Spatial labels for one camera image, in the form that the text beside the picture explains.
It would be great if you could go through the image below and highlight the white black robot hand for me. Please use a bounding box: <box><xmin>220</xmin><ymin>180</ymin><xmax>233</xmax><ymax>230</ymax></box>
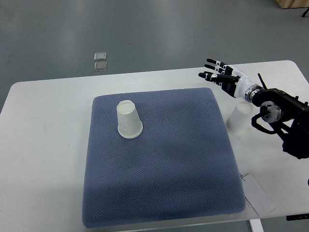
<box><xmin>198</xmin><ymin>58</ymin><xmax>262</xmax><ymax>102</ymax></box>

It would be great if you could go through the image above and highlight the white paper cup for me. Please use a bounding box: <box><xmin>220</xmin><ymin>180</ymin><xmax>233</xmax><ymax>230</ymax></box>
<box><xmin>225</xmin><ymin>101</ymin><xmax>253</xmax><ymax>136</ymax></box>
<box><xmin>116</xmin><ymin>100</ymin><xmax>143</xmax><ymax>139</ymax></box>

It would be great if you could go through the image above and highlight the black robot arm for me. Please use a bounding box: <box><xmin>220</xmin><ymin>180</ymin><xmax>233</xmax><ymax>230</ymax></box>
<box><xmin>249</xmin><ymin>74</ymin><xmax>309</xmax><ymax>160</ymax></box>

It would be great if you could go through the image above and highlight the wooden furniture corner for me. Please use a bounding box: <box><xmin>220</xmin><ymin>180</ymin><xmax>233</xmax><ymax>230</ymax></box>
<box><xmin>275</xmin><ymin>0</ymin><xmax>309</xmax><ymax>9</ymax></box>

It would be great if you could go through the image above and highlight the blue textured cushion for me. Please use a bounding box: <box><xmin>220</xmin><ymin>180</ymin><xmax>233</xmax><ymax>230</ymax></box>
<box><xmin>83</xmin><ymin>87</ymin><xmax>246</xmax><ymax>228</ymax></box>

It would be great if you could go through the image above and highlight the black tripod leg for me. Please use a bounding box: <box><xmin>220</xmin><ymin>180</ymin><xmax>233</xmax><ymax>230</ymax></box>
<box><xmin>301</xmin><ymin>8</ymin><xmax>309</xmax><ymax>17</ymax></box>

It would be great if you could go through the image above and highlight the white paper cup on cushion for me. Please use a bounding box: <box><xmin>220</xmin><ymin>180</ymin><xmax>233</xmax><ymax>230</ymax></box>
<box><xmin>116</xmin><ymin>100</ymin><xmax>143</xmax><ymax>139</ymax></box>

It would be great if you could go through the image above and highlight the white paper tag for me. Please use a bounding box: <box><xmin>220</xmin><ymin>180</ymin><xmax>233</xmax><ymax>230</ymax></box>
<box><xmin>241</xmin><ymin>174</ymin><xmax>276</xmax><ymax>217</ymax></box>

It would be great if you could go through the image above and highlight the upper metal floor plate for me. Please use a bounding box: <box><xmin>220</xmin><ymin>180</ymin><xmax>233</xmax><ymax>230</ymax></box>
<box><xmin>94</xmin><ymin>52</ymin><xmax>107</xmax><ymax>61</ymax></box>

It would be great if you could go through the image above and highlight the white table leg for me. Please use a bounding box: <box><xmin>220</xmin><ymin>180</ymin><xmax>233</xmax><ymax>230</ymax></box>
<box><xmin>249</xmin><ymin>219</ymin><xmax>264</xmax><ymax>232</ymax></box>

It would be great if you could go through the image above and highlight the black table bracket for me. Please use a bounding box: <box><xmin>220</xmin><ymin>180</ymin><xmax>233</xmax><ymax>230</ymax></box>
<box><xmin>286</xmin><ymin>213</ymin><xmax>309</xmax><ymax>221</ymax></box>

